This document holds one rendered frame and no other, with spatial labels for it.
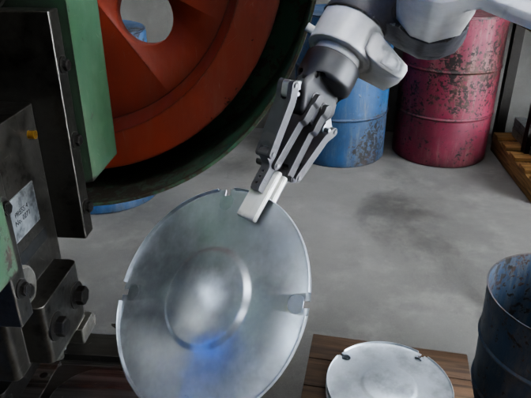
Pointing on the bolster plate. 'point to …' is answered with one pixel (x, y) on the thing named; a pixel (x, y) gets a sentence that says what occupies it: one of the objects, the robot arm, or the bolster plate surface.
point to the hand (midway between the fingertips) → (262, 196)
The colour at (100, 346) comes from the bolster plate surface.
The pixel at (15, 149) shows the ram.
